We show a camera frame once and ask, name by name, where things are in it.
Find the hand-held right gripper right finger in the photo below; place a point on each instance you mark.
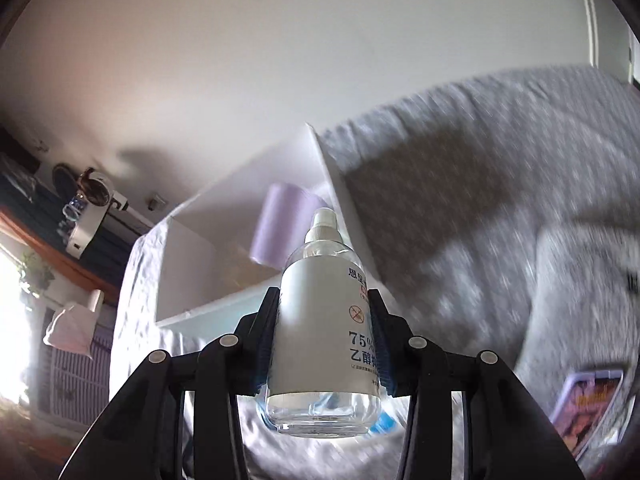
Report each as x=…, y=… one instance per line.
x=384, y=350

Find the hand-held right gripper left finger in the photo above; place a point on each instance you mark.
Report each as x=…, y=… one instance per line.
x=265, y=340

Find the clear spray bottle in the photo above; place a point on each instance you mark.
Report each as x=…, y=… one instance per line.
x=320, y=320

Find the white storage box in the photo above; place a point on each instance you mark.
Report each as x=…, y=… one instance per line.
x=200, y=260

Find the purple roll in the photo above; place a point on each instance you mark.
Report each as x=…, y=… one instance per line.
x=280, y=220

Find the white hanging cloth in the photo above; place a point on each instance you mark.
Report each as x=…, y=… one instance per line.
x=70, y=325

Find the grey cloth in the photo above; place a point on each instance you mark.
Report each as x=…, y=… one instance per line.
x=575, y=285

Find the purple-edged packet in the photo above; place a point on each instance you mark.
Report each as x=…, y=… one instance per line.
x=585, y=410

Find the grey patterned bedsheet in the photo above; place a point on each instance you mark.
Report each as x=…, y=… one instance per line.
x=450, y=135

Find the small desk fan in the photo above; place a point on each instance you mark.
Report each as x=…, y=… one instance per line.
x=95, y=185

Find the orange wooden board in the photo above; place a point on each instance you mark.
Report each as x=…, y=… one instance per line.
x=50, y=250

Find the green potted plant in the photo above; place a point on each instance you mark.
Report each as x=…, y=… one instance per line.
x=35, y=275

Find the dark round fan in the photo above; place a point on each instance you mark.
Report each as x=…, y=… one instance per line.
x=65, y=177

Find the white door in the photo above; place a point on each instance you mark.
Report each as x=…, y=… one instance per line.
x=607, y=20

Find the wall socket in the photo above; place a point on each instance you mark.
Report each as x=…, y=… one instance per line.
x=157, y=201

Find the white wall shelf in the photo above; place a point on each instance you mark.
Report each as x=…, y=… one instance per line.
x=90, y=230

